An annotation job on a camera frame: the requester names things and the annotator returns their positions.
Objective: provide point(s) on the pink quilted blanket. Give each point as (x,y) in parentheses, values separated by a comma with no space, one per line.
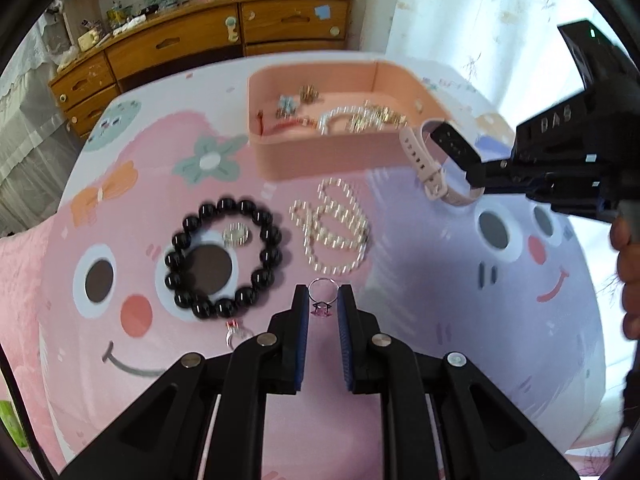
(21,276)

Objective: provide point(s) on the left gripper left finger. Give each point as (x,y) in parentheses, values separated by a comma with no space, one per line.
(204,418)

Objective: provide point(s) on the white floral curtain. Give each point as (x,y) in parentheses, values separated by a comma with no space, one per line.
(504,281)

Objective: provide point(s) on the white band smartwatch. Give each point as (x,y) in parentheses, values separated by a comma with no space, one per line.
(427,159)

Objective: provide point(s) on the silver ring pink stone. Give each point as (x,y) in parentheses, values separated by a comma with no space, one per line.
(322,293)

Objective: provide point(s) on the wooden desk with drawers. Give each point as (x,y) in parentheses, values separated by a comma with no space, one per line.
(199,32)

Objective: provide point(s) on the small gold flower brooch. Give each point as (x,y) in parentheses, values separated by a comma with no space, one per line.
(308,94)

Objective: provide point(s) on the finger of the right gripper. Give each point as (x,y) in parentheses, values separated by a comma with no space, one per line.
(497,169)

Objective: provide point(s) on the yellow mug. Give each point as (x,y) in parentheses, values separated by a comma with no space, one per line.
(89,40)

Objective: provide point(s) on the pink plastic tray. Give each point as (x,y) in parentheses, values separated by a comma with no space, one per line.
(353,126)

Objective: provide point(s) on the cartoon printed table mat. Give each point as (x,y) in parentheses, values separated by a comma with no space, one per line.
(109,326)

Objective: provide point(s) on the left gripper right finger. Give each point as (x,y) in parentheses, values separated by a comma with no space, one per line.
(442,418)

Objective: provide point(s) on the person right hand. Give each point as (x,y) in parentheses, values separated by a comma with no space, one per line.
(628,271)

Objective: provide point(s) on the green tissue packet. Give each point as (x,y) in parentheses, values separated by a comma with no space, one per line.
(12,424)

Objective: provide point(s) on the blue flower earring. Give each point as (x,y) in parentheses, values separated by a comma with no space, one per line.
(287,107)

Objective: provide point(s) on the small oval silver pendant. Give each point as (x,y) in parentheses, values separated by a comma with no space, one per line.
(236,234)

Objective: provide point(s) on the white lace covered furniture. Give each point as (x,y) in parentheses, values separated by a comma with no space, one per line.
(38,152)

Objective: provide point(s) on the silver ring red stone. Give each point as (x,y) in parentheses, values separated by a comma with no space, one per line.
(236,333)

